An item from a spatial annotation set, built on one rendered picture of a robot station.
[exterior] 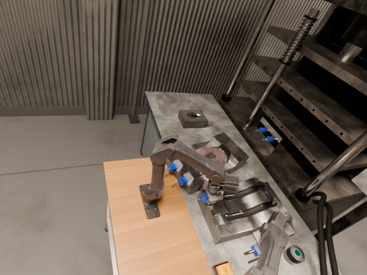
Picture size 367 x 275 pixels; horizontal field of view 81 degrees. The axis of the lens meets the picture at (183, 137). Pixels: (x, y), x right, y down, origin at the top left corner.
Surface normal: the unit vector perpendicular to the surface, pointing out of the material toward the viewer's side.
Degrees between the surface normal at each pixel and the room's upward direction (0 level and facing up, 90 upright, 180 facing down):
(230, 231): 0
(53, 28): 90
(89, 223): 0
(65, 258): 0
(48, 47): 90
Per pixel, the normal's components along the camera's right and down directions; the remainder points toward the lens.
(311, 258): 0.26, -0.72
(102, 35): 0.35, 0.69
